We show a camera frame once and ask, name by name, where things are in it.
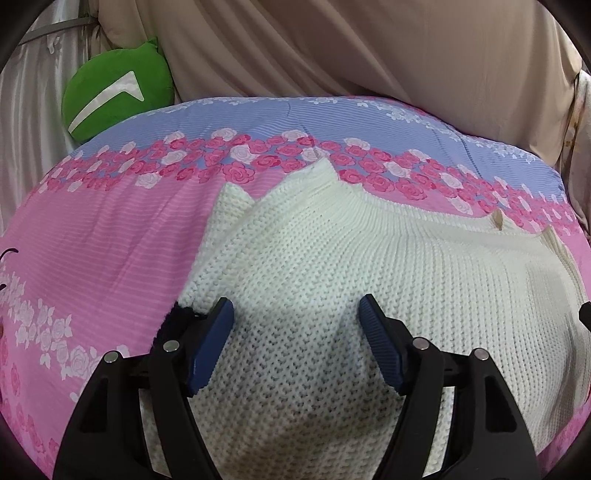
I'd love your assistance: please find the cream floral hanging cloth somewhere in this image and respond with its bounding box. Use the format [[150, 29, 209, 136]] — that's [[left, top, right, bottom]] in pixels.
[[556, 69, 591, 205]]

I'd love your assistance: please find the silver satin curtain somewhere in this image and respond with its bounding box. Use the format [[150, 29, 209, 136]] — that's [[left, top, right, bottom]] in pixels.
[[0, 0, 108, 228]]

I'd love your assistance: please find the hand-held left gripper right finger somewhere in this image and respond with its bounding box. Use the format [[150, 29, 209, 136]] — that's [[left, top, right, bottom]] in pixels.
[[359, 294, 541, 480]]

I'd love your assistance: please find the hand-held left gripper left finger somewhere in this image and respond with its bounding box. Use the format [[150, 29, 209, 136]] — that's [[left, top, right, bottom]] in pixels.
[[53, 296, 235, 480]]

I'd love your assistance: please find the pink floral bedsheet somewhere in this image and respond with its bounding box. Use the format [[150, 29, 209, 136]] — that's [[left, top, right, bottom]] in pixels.
[[0, 95, 591, 480]]

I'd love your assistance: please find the white red striped knit sweater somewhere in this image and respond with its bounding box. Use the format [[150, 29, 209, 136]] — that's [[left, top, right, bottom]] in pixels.
[[139, 157, 591, 480]]

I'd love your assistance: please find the beige curtain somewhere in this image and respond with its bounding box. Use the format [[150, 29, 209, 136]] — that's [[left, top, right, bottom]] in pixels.
[[92, 0, 586, 178]]

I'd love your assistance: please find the green round pillow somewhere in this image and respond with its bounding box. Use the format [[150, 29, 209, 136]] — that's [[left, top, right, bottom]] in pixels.
[[61, 37, 175, 143]]

